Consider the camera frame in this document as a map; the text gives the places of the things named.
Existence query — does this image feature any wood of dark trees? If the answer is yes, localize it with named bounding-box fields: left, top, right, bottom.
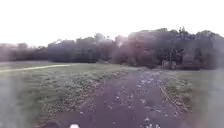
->
left=0, top=26, right=224, bottom=71

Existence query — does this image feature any dark asphalt path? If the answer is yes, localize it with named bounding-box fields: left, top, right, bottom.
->
left=43, top=68, right=194, bottom=128

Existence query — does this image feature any grass field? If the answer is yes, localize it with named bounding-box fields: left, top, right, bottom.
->
left=0, top=60, right=138, bottom=128

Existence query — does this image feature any robot's own part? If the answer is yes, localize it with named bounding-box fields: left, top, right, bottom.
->
left=68, top=123, right=81, bottom=128

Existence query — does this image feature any pale side path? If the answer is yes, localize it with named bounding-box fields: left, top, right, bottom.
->
left=0, top=63, right=73, bottom=74

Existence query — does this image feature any grass verge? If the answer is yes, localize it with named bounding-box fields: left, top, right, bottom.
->
left=156, top=68, right=224, bottom=128

